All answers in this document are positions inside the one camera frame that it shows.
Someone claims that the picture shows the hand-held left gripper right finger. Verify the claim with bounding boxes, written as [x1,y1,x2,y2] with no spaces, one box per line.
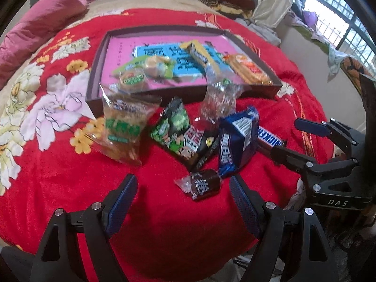
[230,175,344,282]

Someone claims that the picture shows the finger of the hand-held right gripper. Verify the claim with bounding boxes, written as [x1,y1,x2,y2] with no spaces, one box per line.
[270,145,360,188]
[294,117,360,153]

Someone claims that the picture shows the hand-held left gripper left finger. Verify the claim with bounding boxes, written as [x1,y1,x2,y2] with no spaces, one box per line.
[29,174,139,282]

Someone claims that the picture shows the brown chocolate bar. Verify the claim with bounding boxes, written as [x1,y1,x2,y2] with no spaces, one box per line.
[257,125,287,149]

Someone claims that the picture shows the dark candy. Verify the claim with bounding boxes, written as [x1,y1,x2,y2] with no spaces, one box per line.
[175,169,224,202]

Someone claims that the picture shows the blue cookie packet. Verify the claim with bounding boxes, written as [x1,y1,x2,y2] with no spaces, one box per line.
[217,106,260,178]

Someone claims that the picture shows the large clear pastry packet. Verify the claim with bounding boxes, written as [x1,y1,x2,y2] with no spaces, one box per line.
[98,84,162,165]

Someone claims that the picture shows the orange biscuit stick packet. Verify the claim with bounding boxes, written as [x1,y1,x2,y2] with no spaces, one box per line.
[223,53,272,85]

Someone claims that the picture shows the clear crinkled candy packet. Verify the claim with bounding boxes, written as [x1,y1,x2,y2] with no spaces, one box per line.
[200,78,244,124]

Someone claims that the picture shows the green pea snack packet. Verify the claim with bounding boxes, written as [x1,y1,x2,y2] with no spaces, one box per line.
[150,97,206,168]

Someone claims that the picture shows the round pastry green label packet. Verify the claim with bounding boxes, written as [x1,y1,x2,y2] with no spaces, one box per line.
[117,66,149,91]

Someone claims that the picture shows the yellow white wafer bar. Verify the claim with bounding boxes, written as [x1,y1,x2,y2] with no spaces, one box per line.
[180,39,224,77]

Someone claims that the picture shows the dark shallow cardboard box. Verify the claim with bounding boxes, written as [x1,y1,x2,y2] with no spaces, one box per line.
[85,27,284,118]

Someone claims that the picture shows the light green snack pouch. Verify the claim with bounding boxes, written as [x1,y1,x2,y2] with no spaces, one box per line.
[113,56,177,78]

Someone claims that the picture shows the yellow pastry clear packet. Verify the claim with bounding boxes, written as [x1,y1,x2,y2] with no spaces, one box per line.
[144,55,174,78]

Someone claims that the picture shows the red floral blanket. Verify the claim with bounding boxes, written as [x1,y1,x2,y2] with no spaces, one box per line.
[0,10,335,282]

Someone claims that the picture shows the orange patterned cloth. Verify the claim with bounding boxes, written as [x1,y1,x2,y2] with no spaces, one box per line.
[339,56,376,94]

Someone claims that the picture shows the pale crumpled cloth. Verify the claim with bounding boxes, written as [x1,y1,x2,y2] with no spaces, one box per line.
[326,43,347,77]

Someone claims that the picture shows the black snack packet yellow dot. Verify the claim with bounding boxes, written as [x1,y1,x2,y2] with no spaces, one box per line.
[192,129,221,172]

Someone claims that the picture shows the grey white crumpled garments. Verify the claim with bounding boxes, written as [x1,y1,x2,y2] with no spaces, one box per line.
[235,18,282,46]

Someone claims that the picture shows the purple cloth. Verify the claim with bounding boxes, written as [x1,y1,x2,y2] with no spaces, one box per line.
[302,10,319,25]

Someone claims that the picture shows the barred window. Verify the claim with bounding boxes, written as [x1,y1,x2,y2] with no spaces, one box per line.
[294,0,376,74]

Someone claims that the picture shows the white satin curtain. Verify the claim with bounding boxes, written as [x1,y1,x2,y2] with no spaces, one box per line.
[253,0,300,28]

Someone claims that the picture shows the pink picture book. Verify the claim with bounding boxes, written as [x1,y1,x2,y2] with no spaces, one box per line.
[98,34,265,90]

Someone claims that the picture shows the pink quilt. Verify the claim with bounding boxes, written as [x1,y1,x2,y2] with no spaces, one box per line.
[0,0,90,74]

